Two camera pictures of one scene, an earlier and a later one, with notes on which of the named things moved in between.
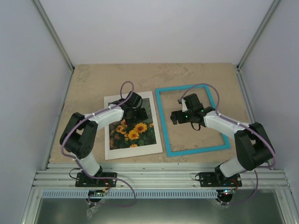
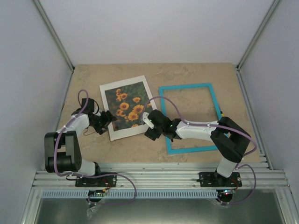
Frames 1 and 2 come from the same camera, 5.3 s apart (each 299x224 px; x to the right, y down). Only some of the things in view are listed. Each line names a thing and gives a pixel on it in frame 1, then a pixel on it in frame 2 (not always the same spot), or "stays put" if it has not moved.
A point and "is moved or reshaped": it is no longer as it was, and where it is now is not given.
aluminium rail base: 160,176 stays put
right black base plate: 209,179 stays put
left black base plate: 82,180 stays put
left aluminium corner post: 54,33 stays put
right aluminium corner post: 261,28 stays put
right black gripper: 181,119 → 152,134
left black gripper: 142,116 → 109,117
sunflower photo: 139,133 is moved or reshaped
